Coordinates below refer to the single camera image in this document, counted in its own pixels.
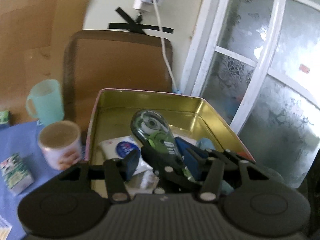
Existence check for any white cream box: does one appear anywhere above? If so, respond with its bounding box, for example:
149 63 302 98
98 135 148 178

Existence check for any blue glasses case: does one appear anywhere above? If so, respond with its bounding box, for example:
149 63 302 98
195 138 234 195

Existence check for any white wall charger with cable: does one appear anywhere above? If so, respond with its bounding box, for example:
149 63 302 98
133 0 181 94

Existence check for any pink macaron biscuit tin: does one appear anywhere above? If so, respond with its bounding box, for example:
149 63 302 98
85 88 256 198

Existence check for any green correction tape dispenser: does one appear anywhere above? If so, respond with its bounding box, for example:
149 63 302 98
130 109 195 182

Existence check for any small white tissue packet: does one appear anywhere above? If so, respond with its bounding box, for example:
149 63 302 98
1 153 34 196

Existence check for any green toothpaste box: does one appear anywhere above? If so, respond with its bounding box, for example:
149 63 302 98
0 110 11 126

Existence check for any clear packaged item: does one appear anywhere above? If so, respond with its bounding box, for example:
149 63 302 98
125 165 159 198

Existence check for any wooden board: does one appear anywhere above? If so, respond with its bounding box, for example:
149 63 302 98
1 0 89 125

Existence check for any white snack can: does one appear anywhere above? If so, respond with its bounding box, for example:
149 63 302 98
37 121 82 171

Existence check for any white framed frosted window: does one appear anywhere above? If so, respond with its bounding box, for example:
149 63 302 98
180 0 319 188

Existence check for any mint green plastic mug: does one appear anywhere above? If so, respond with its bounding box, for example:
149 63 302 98
25 79 65 126

